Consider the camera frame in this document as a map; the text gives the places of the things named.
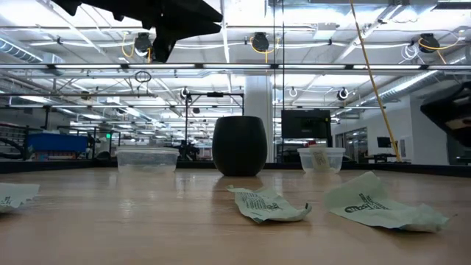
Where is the black monitor screen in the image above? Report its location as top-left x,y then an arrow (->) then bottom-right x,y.
280,109 -> 333,140

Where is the clear rectangular plastic container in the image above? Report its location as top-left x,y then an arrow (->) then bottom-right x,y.
115,146 -> 180,174

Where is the clear round plastic container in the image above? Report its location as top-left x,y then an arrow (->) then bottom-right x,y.
297,146 -> 347,174

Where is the green printed packet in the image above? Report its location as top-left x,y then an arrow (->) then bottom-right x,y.
226,185 -> 313,225
0,182 -> 41,213
311,146 -> 331,172
323,171 -> 450,233

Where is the yellow hanging cable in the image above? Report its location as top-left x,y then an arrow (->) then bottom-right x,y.
348,0 -> 403,163

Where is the dark green ceramic mug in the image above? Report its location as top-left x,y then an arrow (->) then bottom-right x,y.
212,116 -> 269,177

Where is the blue plastic bin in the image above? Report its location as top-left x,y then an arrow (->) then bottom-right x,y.
26,132 -> 88,153

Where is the black metal stand frame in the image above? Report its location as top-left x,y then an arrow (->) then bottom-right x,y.
185,91 -> 246,161

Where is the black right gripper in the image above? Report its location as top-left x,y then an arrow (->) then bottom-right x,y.
420,80 -> 471,149

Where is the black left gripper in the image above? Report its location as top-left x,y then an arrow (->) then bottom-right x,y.
80,0 -> 224,63

